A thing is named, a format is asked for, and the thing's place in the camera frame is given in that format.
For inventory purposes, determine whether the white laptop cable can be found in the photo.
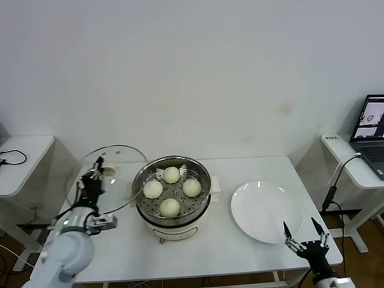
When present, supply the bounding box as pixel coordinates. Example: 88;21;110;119
328;152;363;186

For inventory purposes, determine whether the white floor cable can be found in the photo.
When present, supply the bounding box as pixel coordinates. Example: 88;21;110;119
0;244;34;268

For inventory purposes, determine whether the white round plate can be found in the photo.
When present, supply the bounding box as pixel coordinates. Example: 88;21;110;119
230;180;303;244

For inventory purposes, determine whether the white main table frame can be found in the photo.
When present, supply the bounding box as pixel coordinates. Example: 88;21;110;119
98;268;319;288

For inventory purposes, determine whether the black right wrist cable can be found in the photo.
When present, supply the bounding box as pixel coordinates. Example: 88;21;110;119
296;268;314;288

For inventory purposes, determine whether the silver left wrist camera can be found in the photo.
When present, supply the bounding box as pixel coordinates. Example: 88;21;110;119
89;214;118;232

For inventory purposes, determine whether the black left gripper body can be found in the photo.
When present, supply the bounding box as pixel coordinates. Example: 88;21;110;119
78;176;106;211

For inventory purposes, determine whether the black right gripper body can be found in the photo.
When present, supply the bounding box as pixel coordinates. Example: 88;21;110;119
296;241;334;275

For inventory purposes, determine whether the round glass pot lid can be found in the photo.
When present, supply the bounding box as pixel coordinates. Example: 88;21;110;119
65;143;148;215

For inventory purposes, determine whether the white side table with label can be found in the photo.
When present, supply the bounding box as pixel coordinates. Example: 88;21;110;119
295;133;384;253

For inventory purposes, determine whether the white steamed baozi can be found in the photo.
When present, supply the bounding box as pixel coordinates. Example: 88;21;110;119
143;180;164;199
163;166;181;184
182;178;202;198
159;197;181;218

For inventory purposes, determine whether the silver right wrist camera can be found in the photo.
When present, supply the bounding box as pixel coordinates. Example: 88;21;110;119
326;277;357;288

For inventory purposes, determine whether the cream electric cooker base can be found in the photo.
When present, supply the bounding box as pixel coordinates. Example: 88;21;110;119
136;191;221;244

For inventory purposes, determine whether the perforated steel steamer basket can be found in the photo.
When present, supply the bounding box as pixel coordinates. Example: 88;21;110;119
124;155;222;224

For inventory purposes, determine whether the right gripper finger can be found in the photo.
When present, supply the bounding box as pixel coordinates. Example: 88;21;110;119
283;221;304;253
311;217;330;248

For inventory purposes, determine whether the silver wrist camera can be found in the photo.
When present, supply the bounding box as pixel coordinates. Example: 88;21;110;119
89;214;118;232
326;277;357;288

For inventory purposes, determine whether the thin black looped cable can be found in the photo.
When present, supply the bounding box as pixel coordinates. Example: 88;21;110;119
0;149;28;166

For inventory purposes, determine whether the grey open laptop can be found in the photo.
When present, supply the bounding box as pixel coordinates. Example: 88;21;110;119
349;94;384;181

